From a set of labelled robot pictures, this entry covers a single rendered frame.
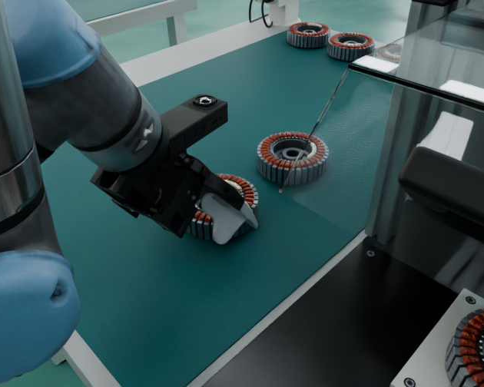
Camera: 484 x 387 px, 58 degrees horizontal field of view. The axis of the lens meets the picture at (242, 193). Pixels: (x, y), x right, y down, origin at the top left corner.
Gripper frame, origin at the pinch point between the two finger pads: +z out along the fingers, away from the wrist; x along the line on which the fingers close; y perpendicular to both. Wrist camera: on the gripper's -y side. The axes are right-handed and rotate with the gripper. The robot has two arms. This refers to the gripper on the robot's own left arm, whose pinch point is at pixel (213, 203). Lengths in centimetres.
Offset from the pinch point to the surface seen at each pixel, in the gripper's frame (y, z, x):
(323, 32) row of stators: -60, 34, -14
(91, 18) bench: -49, 31, -87
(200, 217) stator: 2.9, -2.4, 0.8
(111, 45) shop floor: -125, 162, -235
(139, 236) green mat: 8.3, -1.3, -6.8
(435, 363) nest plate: 7.4, -4.4, 31.1
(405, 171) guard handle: 4.2, -34.2, 26.4
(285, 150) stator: -14.7, 8.8, 2.0
